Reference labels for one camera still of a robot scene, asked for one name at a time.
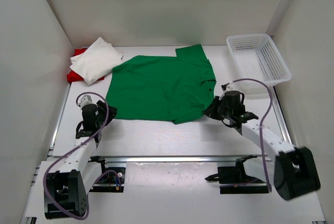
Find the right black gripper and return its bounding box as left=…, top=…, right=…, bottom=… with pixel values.
left=204, top=97, right=233, bottom=121

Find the green t shirt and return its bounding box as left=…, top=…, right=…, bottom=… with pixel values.
left=105, top=44, right=216, bottom=124

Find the white t shirt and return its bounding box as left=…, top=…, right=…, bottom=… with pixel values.
left=70, top=37, right=123, bottom=85

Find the red t shirt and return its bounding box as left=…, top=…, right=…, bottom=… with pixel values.
left=66, top=48, right=105, bottom=84

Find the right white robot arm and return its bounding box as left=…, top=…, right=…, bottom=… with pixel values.
left=204, top=90, right=320, bottom=201

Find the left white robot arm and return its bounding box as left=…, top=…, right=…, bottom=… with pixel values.
left=43, top=100, right=117, bottom=220

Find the white plastic basket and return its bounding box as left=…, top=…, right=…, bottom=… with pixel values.
left=226, top=33, right=292, bottom=94

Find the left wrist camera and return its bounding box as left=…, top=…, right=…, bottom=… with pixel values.
left=78, top=95, right=92, bottom=108

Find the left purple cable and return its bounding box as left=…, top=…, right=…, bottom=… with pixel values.
left=42, top=91, right=109, bottom=220

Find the aluminium table rail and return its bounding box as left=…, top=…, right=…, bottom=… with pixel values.
left=102, top=155, right=246, bottom=163

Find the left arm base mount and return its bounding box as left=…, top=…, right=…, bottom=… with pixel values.
left=89, top=156, right=126, bottom=193

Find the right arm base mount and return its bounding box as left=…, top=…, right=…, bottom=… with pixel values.
left=205, top=155, right=269, bottom=195

